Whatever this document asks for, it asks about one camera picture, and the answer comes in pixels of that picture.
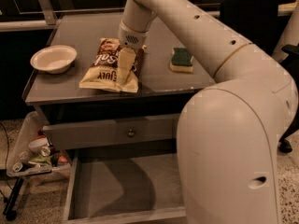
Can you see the black bin stand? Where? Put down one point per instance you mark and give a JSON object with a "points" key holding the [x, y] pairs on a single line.
{"points": [[9, 211]]}

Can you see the black office chair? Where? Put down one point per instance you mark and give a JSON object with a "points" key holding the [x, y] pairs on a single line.
{"points": [[257, 20]]}

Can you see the open grey middle drawer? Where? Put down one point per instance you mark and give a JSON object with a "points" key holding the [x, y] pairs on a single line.
{"points": [[124, 187]]}

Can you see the green and yellow sponge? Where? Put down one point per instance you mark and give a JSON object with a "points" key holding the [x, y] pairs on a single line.
{"points": [[181, 60]]}

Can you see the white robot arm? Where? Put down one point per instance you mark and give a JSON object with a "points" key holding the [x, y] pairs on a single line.
{"points": [[228, 133]]}

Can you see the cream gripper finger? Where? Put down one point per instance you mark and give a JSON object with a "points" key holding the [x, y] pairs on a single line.
{"points": [[125, 63]]}

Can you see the grey drawer cabinet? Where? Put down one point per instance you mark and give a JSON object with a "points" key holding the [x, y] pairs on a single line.
{"points": [[59, 99]]}

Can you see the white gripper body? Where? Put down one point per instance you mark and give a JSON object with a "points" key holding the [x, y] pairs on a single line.
{"points": [[131, 38]]}

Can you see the white paper bowl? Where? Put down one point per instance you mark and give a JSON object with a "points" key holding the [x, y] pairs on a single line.
{"points": [[54, 59]]}

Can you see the grey top drawer with knob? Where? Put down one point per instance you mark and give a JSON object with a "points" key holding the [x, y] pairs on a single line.
{"points": [[110, 132]]}

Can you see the brown chip bag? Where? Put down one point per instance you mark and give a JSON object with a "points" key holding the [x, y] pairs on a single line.
{"points": [[102, 74]]}

